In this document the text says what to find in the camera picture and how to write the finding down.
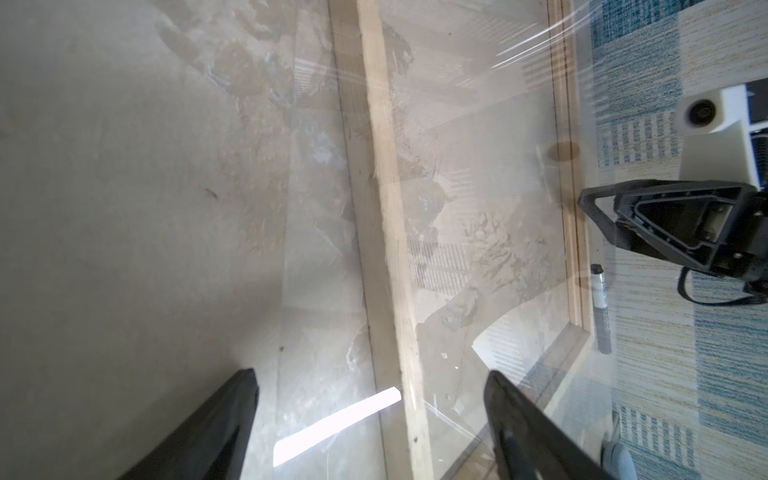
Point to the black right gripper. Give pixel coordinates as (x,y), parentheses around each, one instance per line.
(718,228)

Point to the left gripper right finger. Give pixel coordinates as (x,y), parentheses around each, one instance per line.
(527,444)

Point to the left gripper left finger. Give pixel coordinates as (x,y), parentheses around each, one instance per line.
(212,442)

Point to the light wooden picture frame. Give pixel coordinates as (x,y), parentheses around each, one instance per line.
(465,170)

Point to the black marker pen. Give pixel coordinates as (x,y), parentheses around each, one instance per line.
(600,309)

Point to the grey blue padded object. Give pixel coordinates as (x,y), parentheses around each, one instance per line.
(616,460)

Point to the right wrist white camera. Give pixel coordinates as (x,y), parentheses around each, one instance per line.
(718,129)

